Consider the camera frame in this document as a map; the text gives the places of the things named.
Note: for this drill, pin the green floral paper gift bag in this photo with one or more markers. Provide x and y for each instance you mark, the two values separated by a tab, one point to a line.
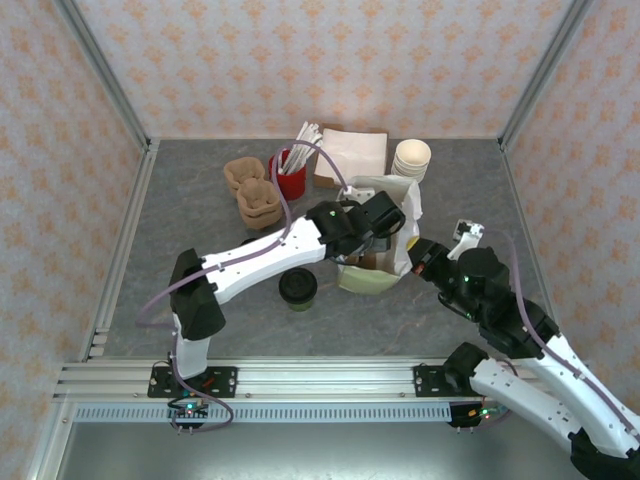
365	282

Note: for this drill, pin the black plastic cup lid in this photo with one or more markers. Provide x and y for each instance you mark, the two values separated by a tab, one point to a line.
297	285

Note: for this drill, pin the green paper coffee cup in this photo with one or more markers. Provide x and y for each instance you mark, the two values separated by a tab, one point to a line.
300	306

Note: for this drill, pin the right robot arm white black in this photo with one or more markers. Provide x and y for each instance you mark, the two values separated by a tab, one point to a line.
525	395

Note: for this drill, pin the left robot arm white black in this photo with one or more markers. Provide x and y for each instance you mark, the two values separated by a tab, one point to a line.
260	257

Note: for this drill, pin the brown cardboard napkin box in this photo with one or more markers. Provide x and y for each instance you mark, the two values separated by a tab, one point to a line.
325	181

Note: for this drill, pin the red plastic holder cup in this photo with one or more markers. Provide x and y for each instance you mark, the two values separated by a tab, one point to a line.
292	187

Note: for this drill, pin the stack of white napkins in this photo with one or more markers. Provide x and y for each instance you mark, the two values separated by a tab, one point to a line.
355	150

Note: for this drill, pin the brown pulp carrier stack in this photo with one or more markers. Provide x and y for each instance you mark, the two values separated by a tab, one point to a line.
259	207

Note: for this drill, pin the short white wrapped stirrer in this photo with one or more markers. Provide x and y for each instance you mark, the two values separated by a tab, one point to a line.
283	160

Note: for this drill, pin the stack of paper cups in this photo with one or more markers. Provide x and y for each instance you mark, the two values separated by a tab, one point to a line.
412	155

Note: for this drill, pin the small circuit board with LEDs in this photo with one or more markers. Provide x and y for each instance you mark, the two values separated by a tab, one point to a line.
189	411
480	413

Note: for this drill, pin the brushed metal shelf panel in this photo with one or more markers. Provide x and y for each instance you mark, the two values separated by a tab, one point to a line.
320	452

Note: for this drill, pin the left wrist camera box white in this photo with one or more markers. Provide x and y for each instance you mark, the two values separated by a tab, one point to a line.
357	192

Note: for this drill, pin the aluminium table edge rail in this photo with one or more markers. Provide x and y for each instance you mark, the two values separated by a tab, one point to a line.
135	210
525	210

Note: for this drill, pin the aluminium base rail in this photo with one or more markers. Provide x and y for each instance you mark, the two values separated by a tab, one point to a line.
325	377

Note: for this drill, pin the aluminium frame post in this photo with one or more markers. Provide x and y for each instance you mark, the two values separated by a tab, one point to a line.
100	70
545	70

